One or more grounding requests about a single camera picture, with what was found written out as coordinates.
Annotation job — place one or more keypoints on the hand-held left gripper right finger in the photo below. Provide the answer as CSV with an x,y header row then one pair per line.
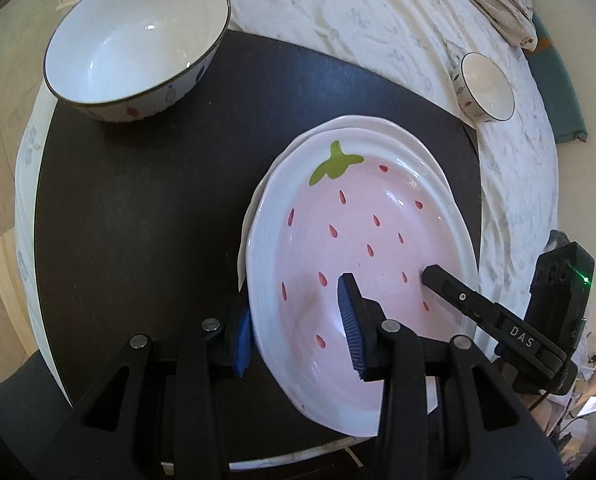
x,y
350,330

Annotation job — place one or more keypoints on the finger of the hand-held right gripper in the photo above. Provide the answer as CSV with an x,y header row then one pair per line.
x,y
453,292

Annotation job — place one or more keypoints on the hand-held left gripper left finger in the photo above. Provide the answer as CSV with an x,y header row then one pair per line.
x,y
243,342

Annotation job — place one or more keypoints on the pink strawberry plate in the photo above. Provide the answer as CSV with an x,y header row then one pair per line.
x,y
378,210
345,121

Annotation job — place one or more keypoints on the white leaf-print bowl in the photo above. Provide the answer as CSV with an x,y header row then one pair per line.
x,y
485,85
127,40

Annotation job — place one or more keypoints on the black leather mat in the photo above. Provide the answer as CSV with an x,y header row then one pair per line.
x,y
152,210

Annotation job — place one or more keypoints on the beige bear-print blanket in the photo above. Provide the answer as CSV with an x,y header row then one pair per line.
x,y
498,0

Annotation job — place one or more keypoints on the teal bed frame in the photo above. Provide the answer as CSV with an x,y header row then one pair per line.
x,y
563,100

